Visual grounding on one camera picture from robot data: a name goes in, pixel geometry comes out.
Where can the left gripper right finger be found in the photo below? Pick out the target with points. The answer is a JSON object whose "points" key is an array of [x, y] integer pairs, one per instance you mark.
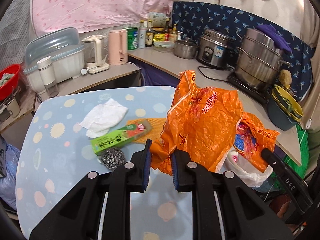
{"points": [[223, 206]]}

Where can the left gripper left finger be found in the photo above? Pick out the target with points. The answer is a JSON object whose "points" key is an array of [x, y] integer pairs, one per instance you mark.
{"points": [[98, 206]]}

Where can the pink white paper cup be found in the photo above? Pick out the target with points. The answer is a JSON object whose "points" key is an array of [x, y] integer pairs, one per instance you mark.
{"points": [[233, 157]]}

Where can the steel wool scrubber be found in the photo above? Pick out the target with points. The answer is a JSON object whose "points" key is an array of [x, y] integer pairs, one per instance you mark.
{"points": [[112, 158]]}

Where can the green wasabi box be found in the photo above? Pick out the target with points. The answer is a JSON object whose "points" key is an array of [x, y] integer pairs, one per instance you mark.
{"points": [[118, 138]]}

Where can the white tissue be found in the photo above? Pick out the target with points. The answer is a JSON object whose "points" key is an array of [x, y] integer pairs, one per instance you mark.
{"points": [[103, 117]]}

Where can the orange plastic bag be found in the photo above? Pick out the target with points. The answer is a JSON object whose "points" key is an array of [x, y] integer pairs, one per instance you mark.
{"points": [[205, 122]]}

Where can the orange mesh cloth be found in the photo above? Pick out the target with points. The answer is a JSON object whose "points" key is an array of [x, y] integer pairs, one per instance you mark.
{"points": [[154, 129]]}

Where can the white lined trash bin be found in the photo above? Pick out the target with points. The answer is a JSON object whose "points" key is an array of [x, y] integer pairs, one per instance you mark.
{"points": [[250, 175]]}

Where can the yellow blue stacked basins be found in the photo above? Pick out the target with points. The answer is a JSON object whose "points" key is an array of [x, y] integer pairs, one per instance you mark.
{"points": [[283, 110]]}

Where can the black induction cooker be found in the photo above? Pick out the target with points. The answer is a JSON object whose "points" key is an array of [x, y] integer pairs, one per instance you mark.
{"points": [[260, 96]]}

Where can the brown loofah sponge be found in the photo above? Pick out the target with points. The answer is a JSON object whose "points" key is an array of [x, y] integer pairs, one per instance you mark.
{"points": [[285, 78]]}

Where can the large steel steamer pot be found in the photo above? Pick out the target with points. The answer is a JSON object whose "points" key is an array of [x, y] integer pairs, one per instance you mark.
{"points": [[259, 61]]}

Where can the purple cloth on pot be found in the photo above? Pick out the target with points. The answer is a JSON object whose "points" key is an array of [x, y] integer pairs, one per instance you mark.
{"points": [[279, 41]]}

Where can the white cylindrical tumbler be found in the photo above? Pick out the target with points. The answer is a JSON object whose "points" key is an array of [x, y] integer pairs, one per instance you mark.
{"points": [[47, 74]]}

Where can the red plastic basin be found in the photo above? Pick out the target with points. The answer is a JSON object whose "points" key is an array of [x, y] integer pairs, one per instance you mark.
{"points": [[9, 80]]}

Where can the silver rice cooker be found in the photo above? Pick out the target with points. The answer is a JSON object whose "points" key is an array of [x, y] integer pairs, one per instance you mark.
{"points": [[215, 49]]}

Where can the pink electric kettle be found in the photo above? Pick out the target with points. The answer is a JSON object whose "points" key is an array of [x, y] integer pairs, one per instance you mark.
{"points": [[117, 47]]}

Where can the white dish storage box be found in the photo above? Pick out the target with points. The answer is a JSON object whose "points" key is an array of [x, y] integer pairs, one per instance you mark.
{"points": [[67, 54]]}

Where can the white glass kettle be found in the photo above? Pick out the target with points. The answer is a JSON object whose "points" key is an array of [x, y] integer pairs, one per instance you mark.
{"points": [[97, 59]]}

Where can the small steel pot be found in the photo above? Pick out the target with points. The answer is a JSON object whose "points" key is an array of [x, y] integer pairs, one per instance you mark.
{"points": [[185, 49]]}

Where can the green tin can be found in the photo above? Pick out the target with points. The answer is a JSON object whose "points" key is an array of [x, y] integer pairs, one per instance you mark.
{"points": [[132, 38]]}

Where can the white bottle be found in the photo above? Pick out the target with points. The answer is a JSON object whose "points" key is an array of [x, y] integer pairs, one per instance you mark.
{"points": [[141, 37]]}

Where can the dark soy sauce bottle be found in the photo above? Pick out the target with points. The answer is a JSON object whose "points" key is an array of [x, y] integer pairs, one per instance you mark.
{"points": [[149, 34]]}

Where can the navy patterned cloth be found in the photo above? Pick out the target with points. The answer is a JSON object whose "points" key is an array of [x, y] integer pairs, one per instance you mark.
{"points": [[193, 18]]}

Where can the pink dotted curtain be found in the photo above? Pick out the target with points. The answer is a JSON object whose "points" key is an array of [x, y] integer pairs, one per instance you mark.
{"points": [[90, 15]]}

